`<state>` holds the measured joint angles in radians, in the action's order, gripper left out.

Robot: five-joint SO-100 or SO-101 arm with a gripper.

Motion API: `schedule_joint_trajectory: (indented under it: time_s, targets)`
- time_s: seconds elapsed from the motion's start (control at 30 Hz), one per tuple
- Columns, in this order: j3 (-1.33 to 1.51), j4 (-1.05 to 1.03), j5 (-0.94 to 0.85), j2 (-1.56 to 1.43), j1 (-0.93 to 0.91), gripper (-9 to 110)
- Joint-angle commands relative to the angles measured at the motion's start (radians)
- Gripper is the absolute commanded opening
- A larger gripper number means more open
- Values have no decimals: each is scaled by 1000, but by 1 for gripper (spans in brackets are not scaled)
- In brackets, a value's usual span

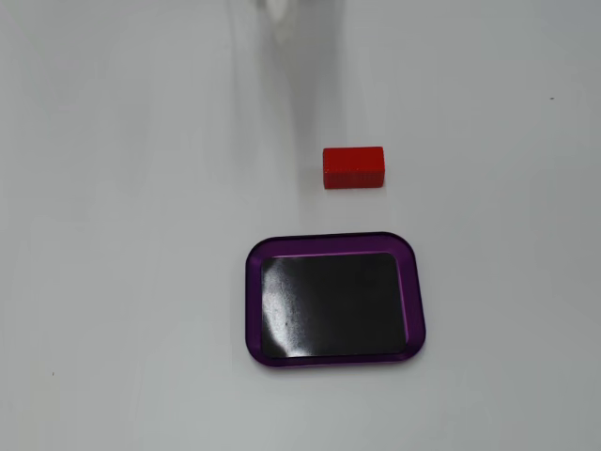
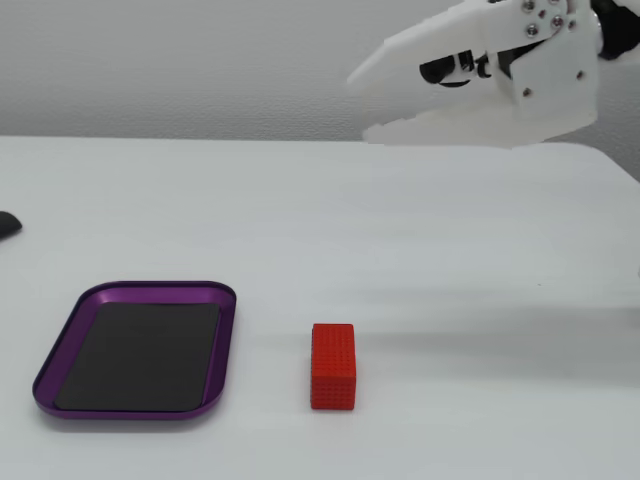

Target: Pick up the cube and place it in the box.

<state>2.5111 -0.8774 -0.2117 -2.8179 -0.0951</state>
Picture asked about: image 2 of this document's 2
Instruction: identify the white gripper with motor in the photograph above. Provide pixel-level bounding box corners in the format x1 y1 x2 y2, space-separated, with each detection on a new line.
346 0 601 150

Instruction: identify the red studded cube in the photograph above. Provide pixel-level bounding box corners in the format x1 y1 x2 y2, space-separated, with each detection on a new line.
310 322 358 412

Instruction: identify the black tray mat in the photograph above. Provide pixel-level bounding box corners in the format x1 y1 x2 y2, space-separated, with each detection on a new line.
53 302 222 413

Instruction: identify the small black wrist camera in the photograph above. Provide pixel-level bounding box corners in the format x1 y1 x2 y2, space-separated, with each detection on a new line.
418 49 494 90

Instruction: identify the purple metal tray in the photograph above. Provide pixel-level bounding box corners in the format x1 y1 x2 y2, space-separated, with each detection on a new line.
32 279 238 420

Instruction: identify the black rounded object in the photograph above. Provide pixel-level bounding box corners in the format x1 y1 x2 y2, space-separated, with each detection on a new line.
0 211 24 242

